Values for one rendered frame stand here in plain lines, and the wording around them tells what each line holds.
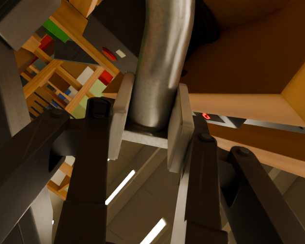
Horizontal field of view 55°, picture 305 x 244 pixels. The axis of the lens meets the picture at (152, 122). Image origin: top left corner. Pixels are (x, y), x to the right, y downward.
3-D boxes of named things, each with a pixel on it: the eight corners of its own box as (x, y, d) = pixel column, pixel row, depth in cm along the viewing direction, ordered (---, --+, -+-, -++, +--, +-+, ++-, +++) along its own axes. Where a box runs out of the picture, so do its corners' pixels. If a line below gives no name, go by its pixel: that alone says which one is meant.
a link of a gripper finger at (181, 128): (180, 124, 15) (195, 127, 15) (177, 81, 21) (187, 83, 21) (166, 172, 16) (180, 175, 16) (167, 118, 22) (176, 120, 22)
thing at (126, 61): (79, 37, 57) (136, 89, 61) (88, 14, 41) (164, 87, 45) (121, -9, 58) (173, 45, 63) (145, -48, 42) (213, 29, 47)
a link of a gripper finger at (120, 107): (116, 161, 16) (102, 159, 16) (128, 110, 22) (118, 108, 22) (126, 112, 15) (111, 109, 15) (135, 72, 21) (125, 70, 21)
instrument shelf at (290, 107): (100, 93, 106) (109, 100, 107) (279, 94, 21) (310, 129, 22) (144, 42, 109) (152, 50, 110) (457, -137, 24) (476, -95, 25)
